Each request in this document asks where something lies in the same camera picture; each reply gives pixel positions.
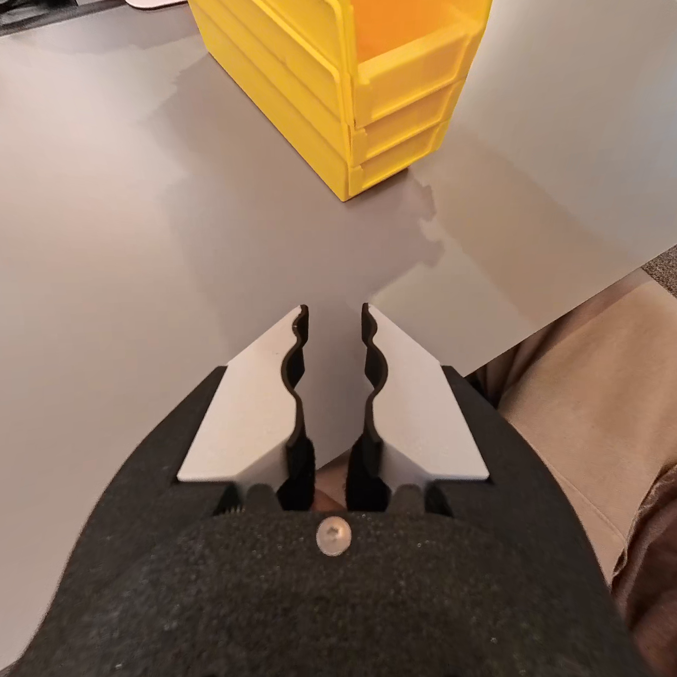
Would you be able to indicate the grey desk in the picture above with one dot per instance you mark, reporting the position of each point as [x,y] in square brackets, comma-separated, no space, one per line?
[158,211]

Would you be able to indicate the yellow plastic storage bin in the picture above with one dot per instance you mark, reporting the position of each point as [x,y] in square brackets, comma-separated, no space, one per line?
[396,158]
[407,124]
[418,79]

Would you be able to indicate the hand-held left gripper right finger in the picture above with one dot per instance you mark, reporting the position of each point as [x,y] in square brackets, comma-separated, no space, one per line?
[428,423]

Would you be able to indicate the person's brown top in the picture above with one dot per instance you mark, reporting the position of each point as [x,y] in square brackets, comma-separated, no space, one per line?
[656,555]

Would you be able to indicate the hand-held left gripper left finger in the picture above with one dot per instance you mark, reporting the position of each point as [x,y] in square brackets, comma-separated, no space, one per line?
[238,423]

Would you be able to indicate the person's beige trousers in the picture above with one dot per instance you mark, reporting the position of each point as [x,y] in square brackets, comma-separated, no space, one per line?
[582,396]

